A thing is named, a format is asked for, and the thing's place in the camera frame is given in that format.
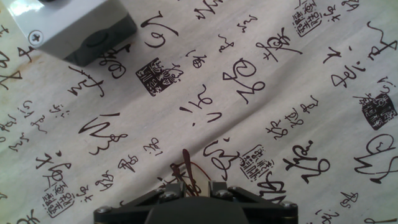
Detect grey box flat red button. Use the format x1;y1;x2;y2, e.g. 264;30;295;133
1;0;139;67

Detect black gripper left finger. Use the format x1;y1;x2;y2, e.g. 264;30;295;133
94;181;188;224

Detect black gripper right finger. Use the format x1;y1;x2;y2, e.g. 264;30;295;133
208;180;299;224

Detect beige calligraphy print tablecloth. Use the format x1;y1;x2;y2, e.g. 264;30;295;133
0;0;398;224

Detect brown thin-frame glasses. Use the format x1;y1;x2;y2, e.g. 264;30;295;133
169;148;213;197

